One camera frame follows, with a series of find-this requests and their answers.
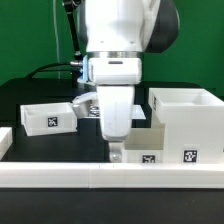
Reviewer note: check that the white drawer cabinet frame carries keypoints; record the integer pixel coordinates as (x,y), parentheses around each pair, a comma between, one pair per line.
(193,121)

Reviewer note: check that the white front fence rail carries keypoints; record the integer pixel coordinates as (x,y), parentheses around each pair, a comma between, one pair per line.
(110,175)

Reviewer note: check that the white front drawer box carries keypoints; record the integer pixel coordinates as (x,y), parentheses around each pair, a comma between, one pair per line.
(144,145)

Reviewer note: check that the white fence rail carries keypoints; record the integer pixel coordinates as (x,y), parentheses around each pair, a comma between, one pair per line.
(5,140)
(110,175)

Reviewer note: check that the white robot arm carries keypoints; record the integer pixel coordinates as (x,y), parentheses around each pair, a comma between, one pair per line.
(117,32)

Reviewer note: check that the white left fence rail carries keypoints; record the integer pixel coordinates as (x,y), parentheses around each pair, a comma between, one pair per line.
(5,140)

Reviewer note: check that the white drawer box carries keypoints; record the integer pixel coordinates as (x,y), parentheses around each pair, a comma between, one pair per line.
(144,145)
(45,119)

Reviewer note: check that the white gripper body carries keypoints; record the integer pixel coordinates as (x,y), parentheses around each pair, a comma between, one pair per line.
(115,80)

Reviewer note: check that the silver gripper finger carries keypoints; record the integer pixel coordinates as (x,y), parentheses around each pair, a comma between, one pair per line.
(115,152)

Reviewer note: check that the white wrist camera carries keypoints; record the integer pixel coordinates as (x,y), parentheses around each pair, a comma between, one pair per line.
(87,98)

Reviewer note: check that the white rear drawer box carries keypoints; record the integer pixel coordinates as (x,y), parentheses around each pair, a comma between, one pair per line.
(45,119)

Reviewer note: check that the white marker tag sheet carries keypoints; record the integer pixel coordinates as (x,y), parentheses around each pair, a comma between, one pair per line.
(138,111)

